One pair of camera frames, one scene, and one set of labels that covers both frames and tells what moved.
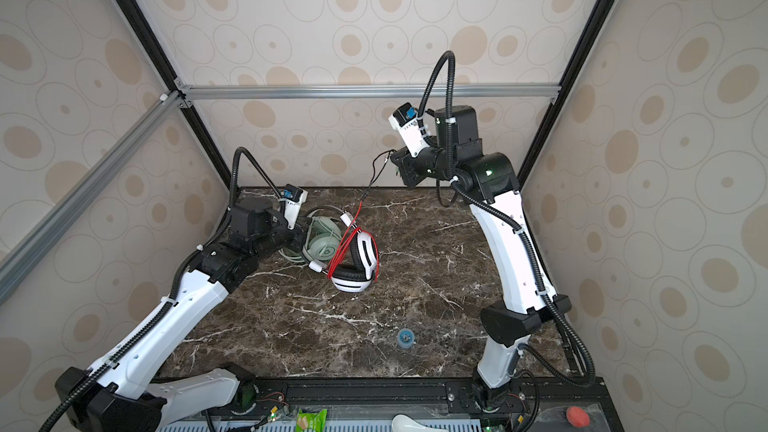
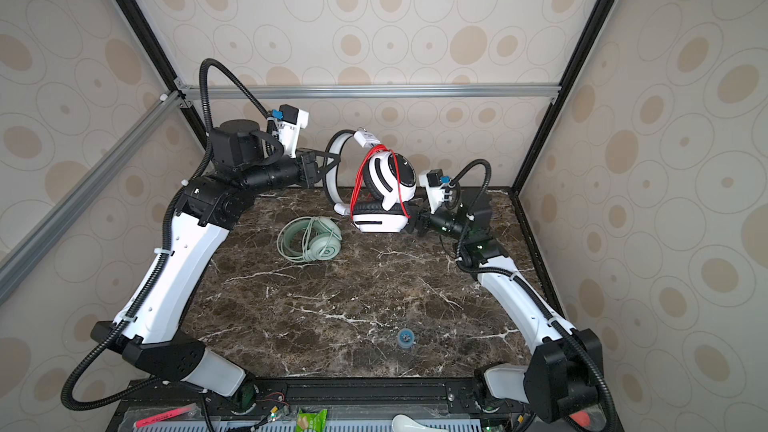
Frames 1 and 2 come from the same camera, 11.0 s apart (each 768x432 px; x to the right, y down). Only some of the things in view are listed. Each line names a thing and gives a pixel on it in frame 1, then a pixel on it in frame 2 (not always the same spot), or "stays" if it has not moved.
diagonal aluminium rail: x=16 y=259 stays
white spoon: x=404 y=423 stays
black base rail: x=567 y=404 stays
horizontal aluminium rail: x=365 y=91 stays
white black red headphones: x=354 y=264 → x=389 y=180
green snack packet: x=312 y=422 stays
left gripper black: x=300 y=235 → x=309 y=170
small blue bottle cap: x=405 y=338 stays
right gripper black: x=405 y=161 → x=426 y=217
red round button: x=578 y=417 stays
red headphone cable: x=347 y=241 → x=358 y=174
